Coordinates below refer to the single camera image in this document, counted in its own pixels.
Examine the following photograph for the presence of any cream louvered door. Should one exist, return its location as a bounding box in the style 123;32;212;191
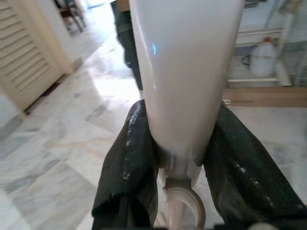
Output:
0;0;74;114

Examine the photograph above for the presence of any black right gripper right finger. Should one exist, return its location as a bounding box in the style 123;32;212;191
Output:
203;100;307;230

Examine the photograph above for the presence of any clear jug with red cap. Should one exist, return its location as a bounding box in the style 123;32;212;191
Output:
250;36;279;78

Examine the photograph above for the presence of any white shelf rack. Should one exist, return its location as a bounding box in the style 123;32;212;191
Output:
226;0;293;87

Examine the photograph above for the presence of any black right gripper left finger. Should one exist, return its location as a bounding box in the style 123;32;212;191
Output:
92;99;161;230

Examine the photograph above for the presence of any beige broom with long handle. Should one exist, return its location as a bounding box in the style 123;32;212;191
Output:
128;0;246;230

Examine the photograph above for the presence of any dark wooden chair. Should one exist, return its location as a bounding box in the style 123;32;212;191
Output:
54;0;87;35

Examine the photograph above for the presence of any person in dark trousers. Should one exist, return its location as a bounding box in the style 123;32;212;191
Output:
109;0;144;91

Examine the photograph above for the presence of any light wooden board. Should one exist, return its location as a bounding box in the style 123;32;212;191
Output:
222;87;307;108

